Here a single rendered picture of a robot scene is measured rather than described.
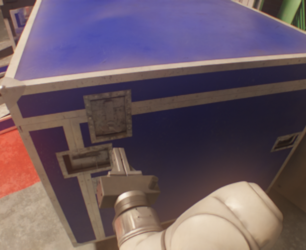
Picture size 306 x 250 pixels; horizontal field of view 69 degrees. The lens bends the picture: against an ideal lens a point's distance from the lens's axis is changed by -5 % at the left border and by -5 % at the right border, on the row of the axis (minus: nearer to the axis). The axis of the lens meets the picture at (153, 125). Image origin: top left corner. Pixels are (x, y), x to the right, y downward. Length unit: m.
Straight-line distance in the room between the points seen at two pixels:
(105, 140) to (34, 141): 0.20
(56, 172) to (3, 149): 1.38
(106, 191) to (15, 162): 1.56
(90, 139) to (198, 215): 0.48
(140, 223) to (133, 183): 0.11
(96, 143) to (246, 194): 0.51
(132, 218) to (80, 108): 0.33
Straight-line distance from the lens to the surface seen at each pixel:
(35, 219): 1.65
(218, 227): 0.31
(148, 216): 0.47
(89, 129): 0.70
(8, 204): 1.79
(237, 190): 0.34
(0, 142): 2.25
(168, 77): 0.65
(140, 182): 0.53
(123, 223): 0.46
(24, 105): 0.65
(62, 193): 0.92
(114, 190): 0.50
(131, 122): 0.70
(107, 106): 0.66
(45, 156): 0.77
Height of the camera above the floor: 1.36
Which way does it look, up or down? 40 degrees down
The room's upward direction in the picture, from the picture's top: 3 degrees clockwise
